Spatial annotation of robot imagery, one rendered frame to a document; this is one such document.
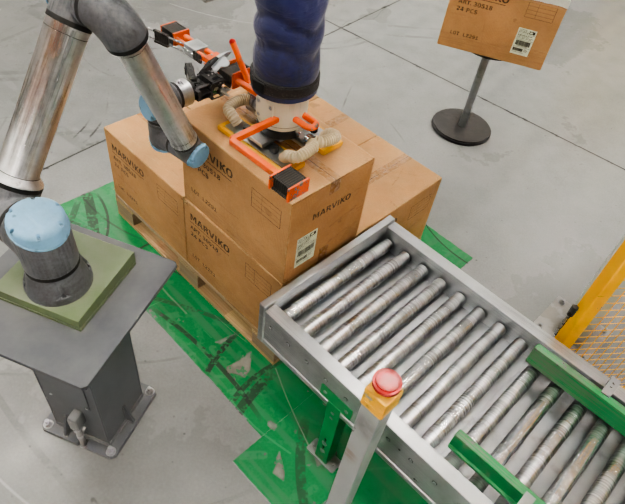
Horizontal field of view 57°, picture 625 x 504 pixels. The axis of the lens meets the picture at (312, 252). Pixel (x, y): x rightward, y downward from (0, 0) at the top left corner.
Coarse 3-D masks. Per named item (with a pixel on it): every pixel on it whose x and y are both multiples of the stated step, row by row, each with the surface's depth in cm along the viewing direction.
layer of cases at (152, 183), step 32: (128, 128) 264; (352, 128) 283; (128, 160) 260; (160, 160) 251; (384, 160) 269; (128, 192) 279; (160, 192) 251; (384, 192) 253; (416, 192) 256; (160, 224) 269; (192, 224) 243; (416, 224) 277; (192, 256) 259; (224, 256) 235; (224, 288) 250; (256, 288) 228; (256, 320) 242
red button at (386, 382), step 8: (384, 368) 135; (376, 376) 133; (384, 376) 133; (392, 376) 133; (376, 384) 132; (384, 384) 132; (392, 384) 132; (400, 384) 133; (384, 392) 131; (392, 392) 131
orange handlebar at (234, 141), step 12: (204, 60) 210; (240, 84) 201; (264, 120) 187; (276, 120) 189; (300, 120) 189; (312, 120) 190; (240, 132) 181; (252, 132) 183; (240, 144) 177; (252, 156) 174; (264, 168) 172; (276, 168) 171
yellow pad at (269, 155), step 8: (224, 128) 202; (232, 128) 202; (240, 128) 202; (248, 144) 197; (256, 144) 197; (272, 144) 194; (256, 152) 195; (264, 152) 194; (272, 152) 194; (280, 152) 195; (272, 160) 192; (280, 168) 190; (296, 168) 192
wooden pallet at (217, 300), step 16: (128, 208) 288; (144, 224) 296; (160, 240) 290; (176, 256) 284; (192, 272) 267; (208, 288) 273; (224, 304) 268; (240, 320) 263; (256, 336) 249; (272, 352) 245
